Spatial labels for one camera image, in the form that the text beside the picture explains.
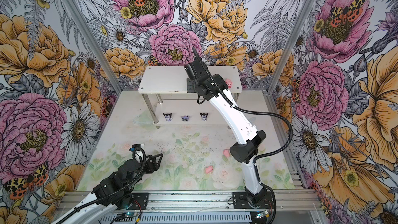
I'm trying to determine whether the pink pig toy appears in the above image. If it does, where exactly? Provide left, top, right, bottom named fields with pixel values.
left=204, top=166, right=214, bottom=174
left=223, top=149, right=231, bottom=158
left=225, top=79, right=233, bottom=89

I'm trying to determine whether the black purple figure toy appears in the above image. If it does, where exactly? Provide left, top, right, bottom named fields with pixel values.
left=200, top=113, right=208, bottom=121

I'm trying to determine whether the small purple figure toy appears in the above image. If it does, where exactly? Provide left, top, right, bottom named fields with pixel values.
left=181, top=115, right=190, bottom=122

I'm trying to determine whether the purple black-eared figure toy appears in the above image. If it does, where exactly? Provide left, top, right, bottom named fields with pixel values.
left=163, top=113, right=173, bottom=122

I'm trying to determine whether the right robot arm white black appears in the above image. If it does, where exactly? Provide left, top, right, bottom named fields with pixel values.
left=184, top=48, right=266, bottom=208

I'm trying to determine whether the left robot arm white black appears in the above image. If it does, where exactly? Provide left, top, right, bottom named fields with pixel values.
left=54, top=148, right=163, bottom=224

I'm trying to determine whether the white two-tier shelf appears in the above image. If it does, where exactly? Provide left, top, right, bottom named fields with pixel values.
left=138, top=66, right=228, bottom=128

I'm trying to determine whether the green circuit board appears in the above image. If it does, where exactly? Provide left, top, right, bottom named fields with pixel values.
left=124, top=212, right=137, bottom=218

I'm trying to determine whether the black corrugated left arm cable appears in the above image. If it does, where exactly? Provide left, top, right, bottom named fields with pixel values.
left=55, top=147, right=147, bottom=224

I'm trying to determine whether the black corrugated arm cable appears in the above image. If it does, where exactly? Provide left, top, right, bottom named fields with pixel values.
left=203, top=68, right=294, bottom=164
left=55, top=147, right=147, bottom=224

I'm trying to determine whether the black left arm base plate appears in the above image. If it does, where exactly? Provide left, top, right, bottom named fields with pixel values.
left=129, top=192, right=149, bottom=211

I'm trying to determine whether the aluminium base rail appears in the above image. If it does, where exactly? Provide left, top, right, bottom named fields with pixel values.
left=55, top=189, right=321, bottom=214

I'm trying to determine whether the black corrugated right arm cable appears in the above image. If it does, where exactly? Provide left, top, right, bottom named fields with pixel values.
left=203, top=68, right=294, bottom=164

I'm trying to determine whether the grey slotted cable duct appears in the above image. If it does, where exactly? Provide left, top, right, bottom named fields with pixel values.
left=97, top=212, right=252, bottom=224

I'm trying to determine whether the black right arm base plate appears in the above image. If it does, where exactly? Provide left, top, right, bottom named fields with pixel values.
left=228, top=191, right=276, bottom=210

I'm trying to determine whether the aluminium corner post left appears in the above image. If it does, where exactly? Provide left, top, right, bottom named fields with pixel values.
left=61, top=0, right=123, bottom=95

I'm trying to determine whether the aluminium corner post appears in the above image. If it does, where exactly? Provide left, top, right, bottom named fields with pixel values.
left=267, top=0, right=317, bottom=94
left=61, top=0, right=123, bottom=95

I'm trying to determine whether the aluminium corner post right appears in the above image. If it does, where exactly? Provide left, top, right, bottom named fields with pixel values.
left=267, top=0, right=317, bottom=94

